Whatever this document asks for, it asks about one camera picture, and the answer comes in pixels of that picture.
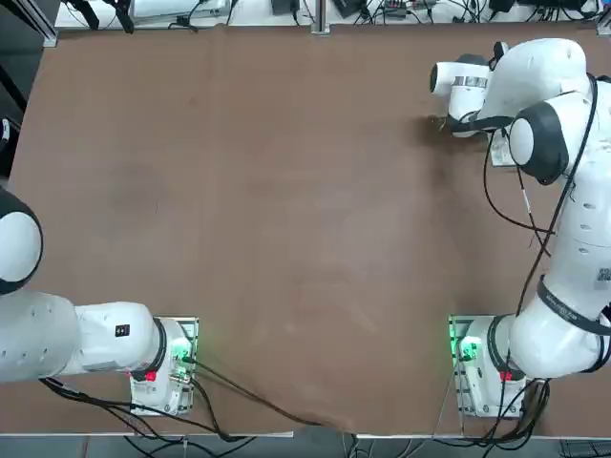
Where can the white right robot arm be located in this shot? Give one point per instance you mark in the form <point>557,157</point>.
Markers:
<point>539,67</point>

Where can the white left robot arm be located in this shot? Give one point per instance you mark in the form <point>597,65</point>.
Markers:
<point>48,334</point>

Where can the white test tube rack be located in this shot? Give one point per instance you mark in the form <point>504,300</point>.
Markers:
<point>501,152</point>

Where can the black power adapter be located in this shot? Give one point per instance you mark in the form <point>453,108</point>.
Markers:
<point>285,6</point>
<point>348,7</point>

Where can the white flat device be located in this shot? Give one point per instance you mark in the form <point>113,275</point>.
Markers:
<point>162,7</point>

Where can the black stand leg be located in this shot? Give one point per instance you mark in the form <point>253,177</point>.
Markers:
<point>125,19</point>
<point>90,14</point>

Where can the small white object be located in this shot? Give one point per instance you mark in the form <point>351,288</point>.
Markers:
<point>4,130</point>

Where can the black mesh panel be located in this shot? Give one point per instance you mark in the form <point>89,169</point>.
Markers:
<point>584,449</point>

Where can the white post bracket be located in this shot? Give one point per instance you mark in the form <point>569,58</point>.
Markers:
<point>321,29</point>

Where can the upright post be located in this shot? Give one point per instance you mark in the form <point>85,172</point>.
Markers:
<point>321,12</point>

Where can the aluminium frame profile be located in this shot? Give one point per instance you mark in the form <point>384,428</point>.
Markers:
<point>48,35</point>

